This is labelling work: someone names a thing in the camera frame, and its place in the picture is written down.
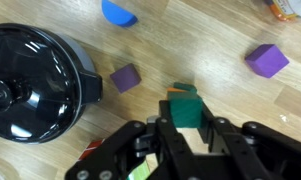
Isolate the grey pot with black lid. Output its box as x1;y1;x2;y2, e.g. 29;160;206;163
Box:
0;22;104;145

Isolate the blue wooden block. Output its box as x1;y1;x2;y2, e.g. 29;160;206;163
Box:
101;0;139;28

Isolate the clear plastic jar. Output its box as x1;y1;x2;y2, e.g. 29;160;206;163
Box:
263;0;301;23

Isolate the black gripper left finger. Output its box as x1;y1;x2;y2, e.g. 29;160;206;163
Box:
64;99;198;180

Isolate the orange wooden block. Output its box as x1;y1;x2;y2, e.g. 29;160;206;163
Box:
166;86;183;94

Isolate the purple wooden block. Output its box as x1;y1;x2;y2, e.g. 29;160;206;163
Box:
244;43;290;79
109;63;143;94

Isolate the green wooden block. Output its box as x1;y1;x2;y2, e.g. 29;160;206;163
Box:
167;91;204;130
173;82;198;95

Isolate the white and red Rubik's cube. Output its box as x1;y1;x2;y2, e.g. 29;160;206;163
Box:
78;139;106;163

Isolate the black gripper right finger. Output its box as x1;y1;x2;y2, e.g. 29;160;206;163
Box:
193;101;301;180

